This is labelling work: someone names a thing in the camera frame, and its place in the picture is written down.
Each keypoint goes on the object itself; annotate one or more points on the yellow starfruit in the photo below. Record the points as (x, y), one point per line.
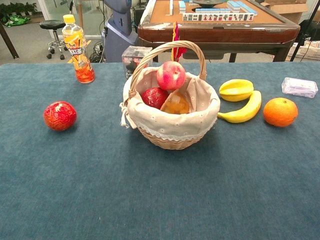
(236, 90)

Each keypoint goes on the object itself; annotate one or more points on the wicker basket with cloth liner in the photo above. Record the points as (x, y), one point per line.
(172, 125)

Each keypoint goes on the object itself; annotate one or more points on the red yellow feather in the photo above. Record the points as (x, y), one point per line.
(177, 35)

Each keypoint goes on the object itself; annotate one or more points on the black tripod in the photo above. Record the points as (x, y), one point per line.
(306, 27)

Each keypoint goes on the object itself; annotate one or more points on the black round stool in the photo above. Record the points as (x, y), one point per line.
(53, 25)

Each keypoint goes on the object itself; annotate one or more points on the green potted plants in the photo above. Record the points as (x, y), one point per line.
(15, 11)

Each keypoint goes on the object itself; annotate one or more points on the row of face-up mahjong tiles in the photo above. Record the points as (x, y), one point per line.
(217, 17)

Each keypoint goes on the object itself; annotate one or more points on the orange fruit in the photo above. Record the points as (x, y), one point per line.
(280, 112)

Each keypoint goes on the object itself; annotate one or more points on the iced tea bottle yellow cap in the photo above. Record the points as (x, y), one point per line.
(78, 55)

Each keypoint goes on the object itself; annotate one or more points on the yellow banana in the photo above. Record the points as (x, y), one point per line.
(246, 112)

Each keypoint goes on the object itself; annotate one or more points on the red textured ball fruit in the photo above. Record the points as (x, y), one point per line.
(153, 97)
(60, 115)

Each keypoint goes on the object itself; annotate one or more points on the white plastic crate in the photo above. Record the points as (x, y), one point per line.
(311, 51)

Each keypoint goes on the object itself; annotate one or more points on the clear box with purple contents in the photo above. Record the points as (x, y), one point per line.
(299, 87)

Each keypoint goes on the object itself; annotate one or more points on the black round dish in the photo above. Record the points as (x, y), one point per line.
(207, 2)

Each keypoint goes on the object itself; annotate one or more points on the brown mahjong table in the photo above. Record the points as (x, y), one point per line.
(225, 33)

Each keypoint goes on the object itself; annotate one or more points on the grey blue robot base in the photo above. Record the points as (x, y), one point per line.
(120, 30)

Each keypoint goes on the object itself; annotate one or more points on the teal blue tablecloth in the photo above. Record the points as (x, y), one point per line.
(160, 187)

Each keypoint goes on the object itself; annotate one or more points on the clear box with black item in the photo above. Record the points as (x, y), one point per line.
(132, 58)

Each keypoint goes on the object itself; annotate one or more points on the cardboard box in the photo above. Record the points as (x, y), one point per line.
(287, 8)

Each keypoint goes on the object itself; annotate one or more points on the dark wooden table leg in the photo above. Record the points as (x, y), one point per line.
(8, 42)

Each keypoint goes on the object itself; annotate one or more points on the pink red peach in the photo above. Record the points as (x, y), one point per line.
(171, 75)

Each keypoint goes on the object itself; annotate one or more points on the row of blue-backed mahjong tiles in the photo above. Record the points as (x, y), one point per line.
(212, 10)

